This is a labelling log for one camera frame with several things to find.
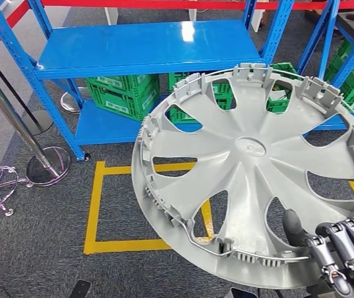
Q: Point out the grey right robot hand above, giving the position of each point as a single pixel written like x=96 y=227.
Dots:
x=350 y=263

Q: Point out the grey plastic wheel hubcap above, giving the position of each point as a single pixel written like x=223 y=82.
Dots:
x=251 y=181

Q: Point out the chrome barrier stanchion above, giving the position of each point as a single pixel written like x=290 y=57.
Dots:
x=48 y=168
x=69 y=105

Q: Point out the dark left wrist camera box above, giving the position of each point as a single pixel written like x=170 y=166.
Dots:
x=79 y=290

